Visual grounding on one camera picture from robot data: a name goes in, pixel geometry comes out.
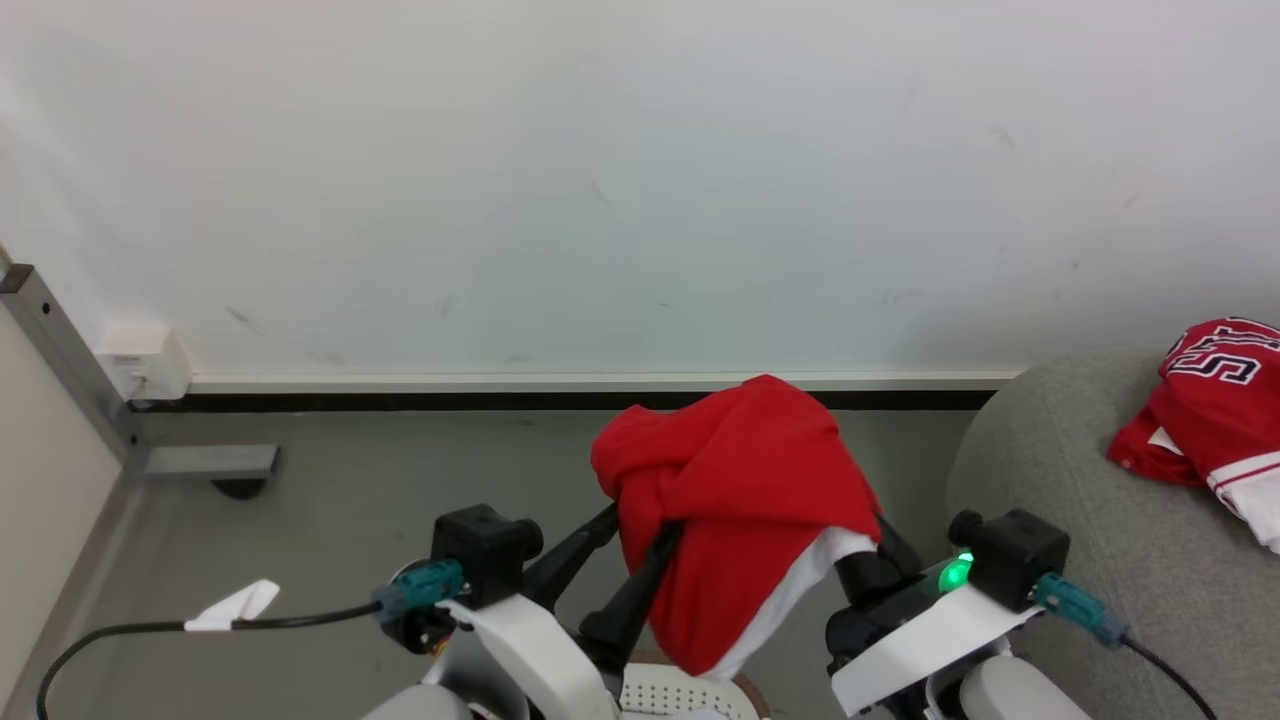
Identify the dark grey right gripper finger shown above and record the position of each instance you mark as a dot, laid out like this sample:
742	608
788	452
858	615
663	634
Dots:
885	565

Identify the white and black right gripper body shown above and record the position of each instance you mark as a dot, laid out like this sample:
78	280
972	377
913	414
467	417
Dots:
920	630

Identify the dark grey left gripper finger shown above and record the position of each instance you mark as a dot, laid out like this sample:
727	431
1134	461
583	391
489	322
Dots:
630	590
570	555

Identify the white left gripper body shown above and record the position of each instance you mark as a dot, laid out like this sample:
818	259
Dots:
540	660

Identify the plain red shirt white lining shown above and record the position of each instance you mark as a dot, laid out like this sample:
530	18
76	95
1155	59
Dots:
740	470

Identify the red jersey with white stripes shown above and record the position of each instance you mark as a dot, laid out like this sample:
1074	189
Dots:
1210	420

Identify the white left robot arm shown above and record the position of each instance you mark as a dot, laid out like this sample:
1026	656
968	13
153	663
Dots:
420	705

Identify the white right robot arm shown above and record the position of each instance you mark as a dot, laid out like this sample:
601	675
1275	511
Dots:
1020	690

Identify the white laundry basket tan rim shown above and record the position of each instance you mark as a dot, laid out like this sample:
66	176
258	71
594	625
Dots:
680	692

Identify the grey round seat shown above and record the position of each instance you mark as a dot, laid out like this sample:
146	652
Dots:
1080	470

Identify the white and black baseboard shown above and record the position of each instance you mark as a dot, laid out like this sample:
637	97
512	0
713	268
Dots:
500	385

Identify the black caster foot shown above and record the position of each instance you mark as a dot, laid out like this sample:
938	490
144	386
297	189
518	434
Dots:
240	488

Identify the beige partition panel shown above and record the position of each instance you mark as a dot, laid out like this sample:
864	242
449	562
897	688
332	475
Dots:
45	480

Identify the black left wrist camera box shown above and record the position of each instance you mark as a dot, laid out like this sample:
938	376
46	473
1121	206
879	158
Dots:
485	550

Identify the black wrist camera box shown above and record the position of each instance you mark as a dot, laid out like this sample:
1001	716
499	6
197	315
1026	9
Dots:
485	550
1010	555

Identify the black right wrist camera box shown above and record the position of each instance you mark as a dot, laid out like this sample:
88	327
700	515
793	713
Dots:
1010	555

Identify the white wall socket box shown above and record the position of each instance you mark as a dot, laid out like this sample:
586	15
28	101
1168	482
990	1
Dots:
145	360

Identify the grey metal frame post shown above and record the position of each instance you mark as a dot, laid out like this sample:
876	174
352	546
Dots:
70	360

